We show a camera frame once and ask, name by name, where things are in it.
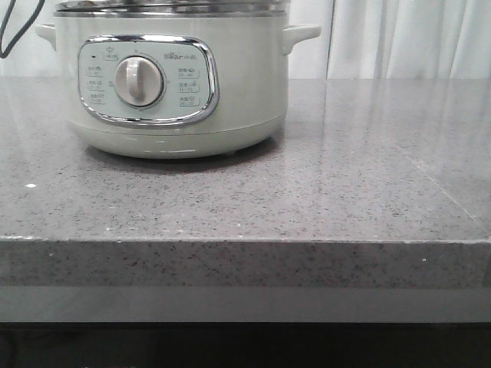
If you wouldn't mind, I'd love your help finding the glass pot lid with knob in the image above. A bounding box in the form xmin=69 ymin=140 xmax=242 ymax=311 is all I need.
xmin=55 ymin=1 xmax=290 ymax=14

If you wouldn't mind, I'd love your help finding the pale green electric cooking pot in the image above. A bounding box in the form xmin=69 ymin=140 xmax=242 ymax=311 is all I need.
xmin=35 ymin=10 xmax=321 ymax=159

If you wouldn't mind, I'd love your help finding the white curtain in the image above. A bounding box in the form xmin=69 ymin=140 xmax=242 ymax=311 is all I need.
xmin=0 ymin=0 xmax=491 ymax=81

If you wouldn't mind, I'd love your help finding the black cable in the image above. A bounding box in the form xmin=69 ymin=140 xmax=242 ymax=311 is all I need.
xmin=0 ymin=0 xmax=46 ymax=60

